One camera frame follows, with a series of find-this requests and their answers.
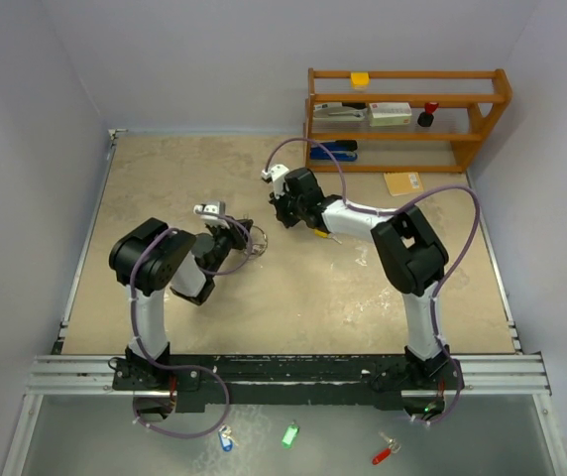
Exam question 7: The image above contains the key with yellow tag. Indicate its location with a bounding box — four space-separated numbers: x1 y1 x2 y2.
313 229 342 245

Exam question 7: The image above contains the yellow box on shelf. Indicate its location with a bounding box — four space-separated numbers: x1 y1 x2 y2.
350 71 370 90

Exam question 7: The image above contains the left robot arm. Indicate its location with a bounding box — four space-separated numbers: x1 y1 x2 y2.
109 216 254 389

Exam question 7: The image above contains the aluminium table frame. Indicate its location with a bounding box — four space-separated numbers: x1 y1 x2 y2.
4 134 567 475

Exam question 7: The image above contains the key with red tag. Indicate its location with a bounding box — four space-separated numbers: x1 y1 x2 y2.
371 431 400 466

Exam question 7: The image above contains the grey stapler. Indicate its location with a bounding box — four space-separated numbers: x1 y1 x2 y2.
313 102 367 122

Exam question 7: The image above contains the large metal keyring with clips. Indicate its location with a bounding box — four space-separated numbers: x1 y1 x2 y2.
244 225 269 259

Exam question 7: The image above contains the green key tag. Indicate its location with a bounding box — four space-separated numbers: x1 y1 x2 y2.
282 422 299 449

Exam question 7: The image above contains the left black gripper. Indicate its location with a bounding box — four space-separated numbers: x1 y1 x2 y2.
207 215 252 278

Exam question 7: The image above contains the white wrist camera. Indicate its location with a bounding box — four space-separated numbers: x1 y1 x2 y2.
261 164 289 198
193 200 226 222

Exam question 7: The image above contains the brown envelope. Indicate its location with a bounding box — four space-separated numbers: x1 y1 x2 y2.
384 172 424 196

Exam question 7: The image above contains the key with blue tag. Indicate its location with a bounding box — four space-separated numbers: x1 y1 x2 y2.
218 425 238 452

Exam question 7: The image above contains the wooden shelf rack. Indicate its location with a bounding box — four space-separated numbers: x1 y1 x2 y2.
303 68 513 173

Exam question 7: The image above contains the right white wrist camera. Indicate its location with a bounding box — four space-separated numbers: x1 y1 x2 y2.
261 164 289 198

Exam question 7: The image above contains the blue stapler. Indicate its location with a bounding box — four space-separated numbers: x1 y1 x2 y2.
309 140 358 162

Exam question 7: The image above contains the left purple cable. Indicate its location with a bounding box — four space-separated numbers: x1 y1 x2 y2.
128 211 256 440

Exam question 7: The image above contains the red and black stamp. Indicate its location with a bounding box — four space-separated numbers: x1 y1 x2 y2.
417 102 439 128

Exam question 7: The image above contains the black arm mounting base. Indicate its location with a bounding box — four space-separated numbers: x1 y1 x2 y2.
108 352 464 414

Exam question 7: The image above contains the white and red box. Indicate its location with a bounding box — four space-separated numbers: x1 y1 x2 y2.
367 102 412 127

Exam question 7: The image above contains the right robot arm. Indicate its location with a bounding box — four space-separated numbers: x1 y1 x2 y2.
261 165 449 388

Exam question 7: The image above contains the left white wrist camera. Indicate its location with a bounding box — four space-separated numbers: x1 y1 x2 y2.
193 200 226 222

